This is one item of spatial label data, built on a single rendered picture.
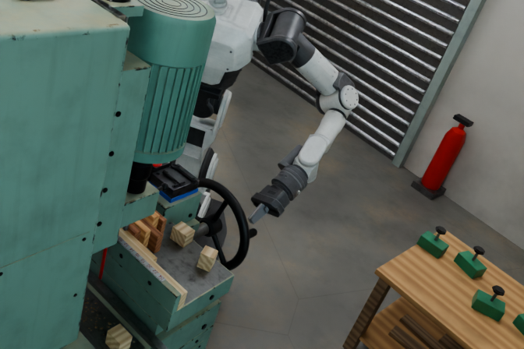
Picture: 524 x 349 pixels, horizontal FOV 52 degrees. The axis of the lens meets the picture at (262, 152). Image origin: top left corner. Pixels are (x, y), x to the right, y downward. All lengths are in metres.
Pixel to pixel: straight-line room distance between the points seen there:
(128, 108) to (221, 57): 0.73
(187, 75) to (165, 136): 0.14
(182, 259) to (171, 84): 0.50
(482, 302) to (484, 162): 1.84
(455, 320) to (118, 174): 1.49
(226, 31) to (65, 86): 0.88
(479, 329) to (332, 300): 0.82
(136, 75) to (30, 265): 0.37
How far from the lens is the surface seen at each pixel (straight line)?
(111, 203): 1.11
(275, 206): 1.55
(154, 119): 1.06
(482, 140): 3.96
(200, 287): 1.30
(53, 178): 0.92
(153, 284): 1.24
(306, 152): 1.63
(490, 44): 3.88
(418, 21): 4.07
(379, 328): 2.51
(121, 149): 1.04
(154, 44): 0.99
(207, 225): 1.59
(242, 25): 1.65
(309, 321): 2.63
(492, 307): 2.29
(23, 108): 0.81
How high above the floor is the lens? 1.81
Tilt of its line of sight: 29 degrees down
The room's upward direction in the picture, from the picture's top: 19 degrees clockwise
